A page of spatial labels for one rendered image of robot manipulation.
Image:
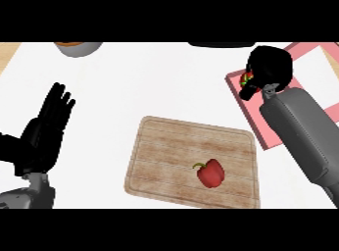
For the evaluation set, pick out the wooden cutting board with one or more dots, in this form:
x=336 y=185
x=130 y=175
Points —
x=191 y=163

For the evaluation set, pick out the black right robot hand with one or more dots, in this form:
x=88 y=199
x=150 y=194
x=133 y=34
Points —
x=271 y=67

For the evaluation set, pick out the red tomato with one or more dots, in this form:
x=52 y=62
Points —
x=247 y=81

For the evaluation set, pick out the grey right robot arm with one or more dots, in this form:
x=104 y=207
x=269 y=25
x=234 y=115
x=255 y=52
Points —
x=306 y=137

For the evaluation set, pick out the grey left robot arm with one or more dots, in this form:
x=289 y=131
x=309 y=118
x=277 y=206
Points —
x=22 y=196

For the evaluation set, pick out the red bell pepper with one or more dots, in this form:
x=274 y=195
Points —
x=210 y=173

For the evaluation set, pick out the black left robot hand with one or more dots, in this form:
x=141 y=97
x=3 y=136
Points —
x=45 y=130

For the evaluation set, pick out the black round object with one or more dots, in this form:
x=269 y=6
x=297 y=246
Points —
x=221 y=44

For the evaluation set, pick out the grey bowl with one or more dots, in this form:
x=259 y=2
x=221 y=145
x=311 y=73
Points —
x=79 y=48

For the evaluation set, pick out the pink cardboard box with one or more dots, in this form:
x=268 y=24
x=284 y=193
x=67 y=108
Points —
x=321 y=88

